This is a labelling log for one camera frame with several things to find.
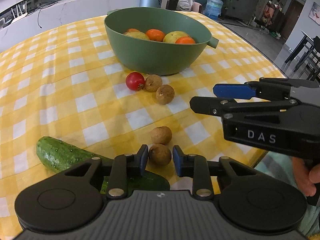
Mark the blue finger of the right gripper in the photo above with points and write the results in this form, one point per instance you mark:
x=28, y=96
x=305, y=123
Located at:
x=208, y=105
x=234, y=91

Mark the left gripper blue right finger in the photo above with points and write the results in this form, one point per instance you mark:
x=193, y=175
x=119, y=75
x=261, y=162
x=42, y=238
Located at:
x=195, y=167

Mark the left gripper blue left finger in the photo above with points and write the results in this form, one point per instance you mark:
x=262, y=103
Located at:
x=127, y=172

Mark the brown longan fruit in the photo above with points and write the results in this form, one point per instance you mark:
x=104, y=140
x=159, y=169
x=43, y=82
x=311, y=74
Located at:
x=165, y=94
x=161, y=135
x=159, y=155
x=152, y=83

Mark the green cucumber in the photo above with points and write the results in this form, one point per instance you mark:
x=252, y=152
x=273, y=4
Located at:
x=58, y=156

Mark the orange tangerine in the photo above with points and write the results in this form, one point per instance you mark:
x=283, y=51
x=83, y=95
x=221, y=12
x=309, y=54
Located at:
x=155, y=35
x=131, y=30
x=185, y=40

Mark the yellow-green pear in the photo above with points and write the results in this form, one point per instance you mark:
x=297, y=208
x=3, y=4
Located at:
x=137, y=34

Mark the person's right hand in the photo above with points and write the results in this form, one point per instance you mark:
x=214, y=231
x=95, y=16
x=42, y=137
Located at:
x=305, y=178

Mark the black dining chair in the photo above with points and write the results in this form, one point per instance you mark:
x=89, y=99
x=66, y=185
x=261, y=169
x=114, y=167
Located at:
x=310, y=57

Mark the green colander bowl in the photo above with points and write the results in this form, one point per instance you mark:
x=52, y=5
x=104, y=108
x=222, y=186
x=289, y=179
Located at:
x=151, y=57

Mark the red cherry tomato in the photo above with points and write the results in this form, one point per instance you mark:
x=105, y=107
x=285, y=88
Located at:
x=135, y=81

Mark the dark grey cabinet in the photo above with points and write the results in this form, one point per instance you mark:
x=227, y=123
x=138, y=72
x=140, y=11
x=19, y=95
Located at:
x=241, y=9

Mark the blue water jug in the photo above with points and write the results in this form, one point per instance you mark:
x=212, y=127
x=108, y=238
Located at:
x=213, y=9

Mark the pink small heater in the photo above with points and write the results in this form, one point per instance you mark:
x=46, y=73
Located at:
x=196, y=7

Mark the yellow checkered tablecloth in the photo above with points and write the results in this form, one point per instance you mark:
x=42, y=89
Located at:
x=67, y=83

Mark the white plastic bag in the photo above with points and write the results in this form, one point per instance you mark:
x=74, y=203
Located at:
x=185, y=5

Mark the white tv console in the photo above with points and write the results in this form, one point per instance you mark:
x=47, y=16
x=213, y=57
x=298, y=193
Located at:
x=58, y=14

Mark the white wifi router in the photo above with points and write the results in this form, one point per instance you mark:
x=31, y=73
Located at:
x=20, y=12

